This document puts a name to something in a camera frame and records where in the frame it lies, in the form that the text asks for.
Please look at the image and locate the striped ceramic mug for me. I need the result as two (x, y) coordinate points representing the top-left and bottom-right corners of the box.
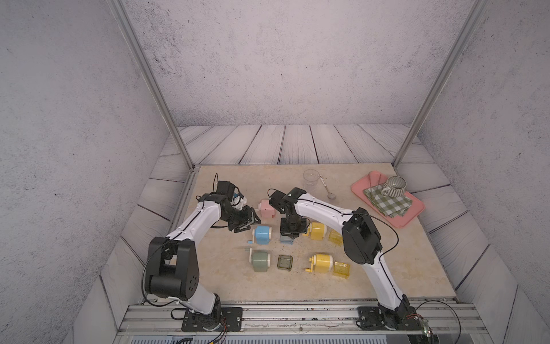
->
(381, 176), (407, 198)

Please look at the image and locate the yellow sharpener middle row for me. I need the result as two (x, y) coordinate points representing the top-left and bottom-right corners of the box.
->
(304, 222), (327, 241)

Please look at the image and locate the green transparent sharpener tray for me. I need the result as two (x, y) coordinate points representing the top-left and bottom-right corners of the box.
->
(276, 255), (294, 272)

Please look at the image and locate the aluminium front rail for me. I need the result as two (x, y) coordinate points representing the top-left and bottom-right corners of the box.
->
(115, 299), (493, 343)

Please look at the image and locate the green checkered cloth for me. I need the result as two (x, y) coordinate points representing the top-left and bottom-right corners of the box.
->
(363, 184), (412, 218)

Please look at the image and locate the blue pencil sharpener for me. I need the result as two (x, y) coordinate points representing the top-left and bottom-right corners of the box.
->
(248, 226), (273, 245)

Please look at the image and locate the pink serving tray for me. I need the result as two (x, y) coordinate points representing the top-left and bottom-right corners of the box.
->
(351, 171), (425, 228)

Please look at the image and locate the pink pencil sharpener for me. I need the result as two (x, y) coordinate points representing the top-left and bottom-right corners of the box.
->
(258, 199), (277, 219)

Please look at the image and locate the green pencil sharpener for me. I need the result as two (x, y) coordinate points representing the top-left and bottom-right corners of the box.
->
(249, 249), (271, 272)

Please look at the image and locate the clear plastic cup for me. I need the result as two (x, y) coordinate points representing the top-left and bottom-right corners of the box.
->
(302, 169), (320, 193)

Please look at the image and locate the right aluminium frame post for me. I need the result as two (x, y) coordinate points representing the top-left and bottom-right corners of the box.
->
(392, 0), (488, 169)

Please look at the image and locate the metal spoon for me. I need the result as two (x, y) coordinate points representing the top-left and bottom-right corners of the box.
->
(319, 176), (337, 200)

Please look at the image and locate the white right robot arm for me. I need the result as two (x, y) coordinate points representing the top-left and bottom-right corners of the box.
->
(268, 188), (414, 330)

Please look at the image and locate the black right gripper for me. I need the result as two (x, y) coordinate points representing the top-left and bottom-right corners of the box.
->
(278, 216), (305, 238)

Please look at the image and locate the left aluminium frame post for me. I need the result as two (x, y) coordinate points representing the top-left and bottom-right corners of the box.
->
(107, 0), (195, 170)

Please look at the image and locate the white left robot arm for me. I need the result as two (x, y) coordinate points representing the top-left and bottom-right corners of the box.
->
(142, 181), (261, 323)

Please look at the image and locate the yellow transparent tray bottom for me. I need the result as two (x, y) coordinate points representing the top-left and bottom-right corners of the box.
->
(332, 262), (350, 279)

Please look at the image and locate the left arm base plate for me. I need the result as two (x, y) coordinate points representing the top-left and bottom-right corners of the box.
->
(181, 307), (243, 332)

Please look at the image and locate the blue transparent sharpener tray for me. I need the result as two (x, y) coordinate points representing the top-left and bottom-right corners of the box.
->
(279, 235), (294, 245)

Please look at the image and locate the yellow sharpener bottom row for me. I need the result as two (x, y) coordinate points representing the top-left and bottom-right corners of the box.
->
(305, 254), (334, 273)

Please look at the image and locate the yellow transparent tray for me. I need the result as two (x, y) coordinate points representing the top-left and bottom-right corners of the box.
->
(328, 230), (343, 247)
(332, 262), (350, 279)

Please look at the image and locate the yellow transparent tray middle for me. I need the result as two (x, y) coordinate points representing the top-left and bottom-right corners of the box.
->
(328, 230), (343, 247)

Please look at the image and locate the yellow sharpener row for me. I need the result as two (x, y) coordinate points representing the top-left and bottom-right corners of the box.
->
(304, 222), (327, 241)
(305, 254), (334, 273)

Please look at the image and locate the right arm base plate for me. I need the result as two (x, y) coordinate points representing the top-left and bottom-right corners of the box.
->
(355, 307), (423, 331)

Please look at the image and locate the aluminium frame post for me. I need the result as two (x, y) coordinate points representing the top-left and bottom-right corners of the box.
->
(392, 0), (488, 169)
(107, 0), (195, 170)

